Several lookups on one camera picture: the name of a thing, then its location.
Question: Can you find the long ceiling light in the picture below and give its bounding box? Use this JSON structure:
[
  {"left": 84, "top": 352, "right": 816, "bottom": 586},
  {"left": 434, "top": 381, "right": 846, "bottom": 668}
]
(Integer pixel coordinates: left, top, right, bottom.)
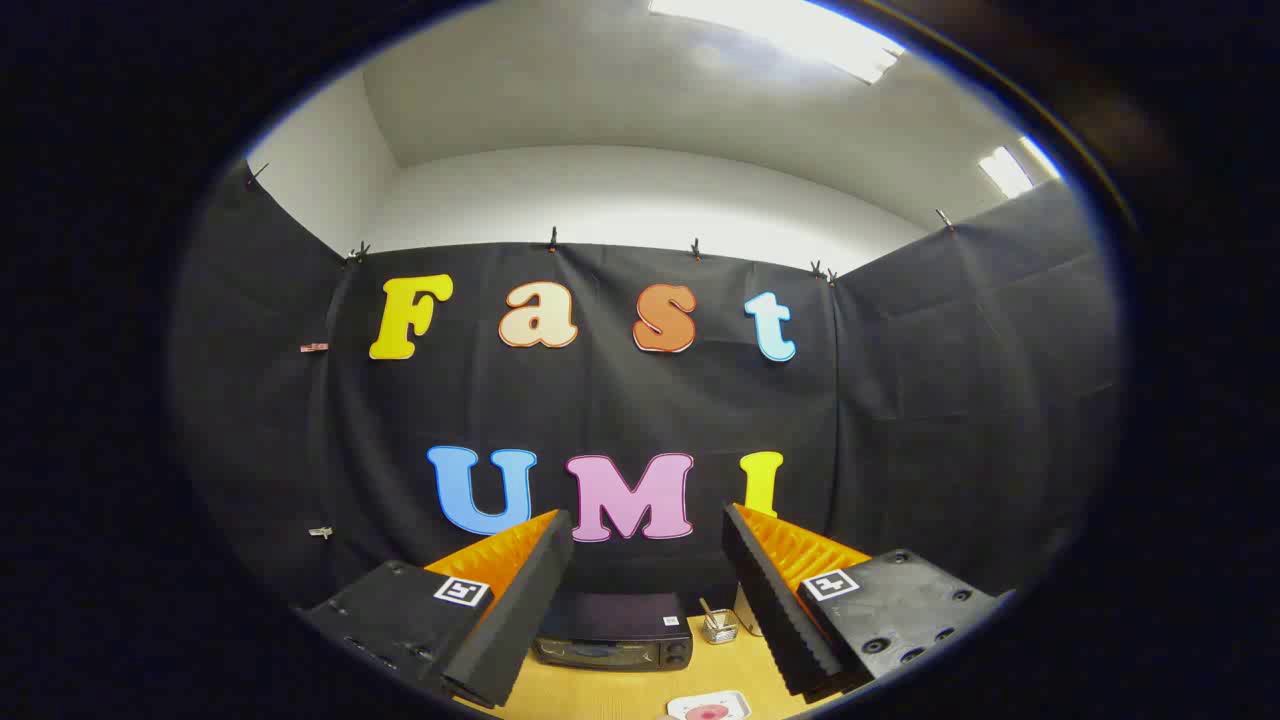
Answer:
[{"left": 648, "top": 0, "right": 906, "bottom": 86}]

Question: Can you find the small ceiling light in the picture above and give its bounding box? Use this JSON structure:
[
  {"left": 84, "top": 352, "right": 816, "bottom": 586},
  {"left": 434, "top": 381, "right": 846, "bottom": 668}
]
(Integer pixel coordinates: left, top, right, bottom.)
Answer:
[{"left": 978, "top": 147, "right": 1034, "bottom": 199}]

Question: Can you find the white food tray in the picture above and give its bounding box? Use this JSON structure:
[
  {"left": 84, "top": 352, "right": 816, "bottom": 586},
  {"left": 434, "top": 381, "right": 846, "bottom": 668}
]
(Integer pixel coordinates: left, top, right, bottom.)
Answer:
[{"left": 667, "top": 690, "right": 751, "bottom": 720}]

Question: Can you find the row of cloth clips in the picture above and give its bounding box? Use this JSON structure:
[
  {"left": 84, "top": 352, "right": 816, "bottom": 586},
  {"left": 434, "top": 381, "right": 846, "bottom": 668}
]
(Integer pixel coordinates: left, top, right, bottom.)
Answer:
[{"left": 245, "top": 160, "right": 956, "bottom": 286}]

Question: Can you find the black backdrop cloth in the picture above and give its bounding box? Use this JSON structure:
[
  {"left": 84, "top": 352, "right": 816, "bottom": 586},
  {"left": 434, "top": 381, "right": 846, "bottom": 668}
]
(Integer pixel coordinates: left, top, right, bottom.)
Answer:
[{"left": 170, "top": 160, "right": 1121, "bottom": 641}]

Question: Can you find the black toaster oven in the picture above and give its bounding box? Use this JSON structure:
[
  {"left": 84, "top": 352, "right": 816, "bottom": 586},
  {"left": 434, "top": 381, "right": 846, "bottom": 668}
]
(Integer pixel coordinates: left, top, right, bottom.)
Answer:
[{"left": 530, "top": 590, "right": 694, "bottom": 671}]

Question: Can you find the glass toaster oven door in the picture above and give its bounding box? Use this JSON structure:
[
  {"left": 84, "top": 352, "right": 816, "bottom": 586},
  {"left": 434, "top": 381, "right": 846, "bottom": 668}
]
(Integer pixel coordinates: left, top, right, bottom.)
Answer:
[{"left": 535, "top": 636, "right": 663, "bottom": 669}]

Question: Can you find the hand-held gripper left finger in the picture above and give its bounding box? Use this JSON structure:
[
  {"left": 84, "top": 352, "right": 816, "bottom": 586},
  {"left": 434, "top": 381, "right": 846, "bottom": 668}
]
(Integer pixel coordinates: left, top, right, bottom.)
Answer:
[{"left": 300, "top": 508, "right": 576, "bottom": 709}]

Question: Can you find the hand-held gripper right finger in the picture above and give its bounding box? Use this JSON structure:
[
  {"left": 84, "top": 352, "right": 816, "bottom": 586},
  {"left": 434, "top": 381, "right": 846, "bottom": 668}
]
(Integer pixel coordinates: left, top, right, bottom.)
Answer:
[{"left": 722, "top": 502, "right": 1006, "bottom": 704}]

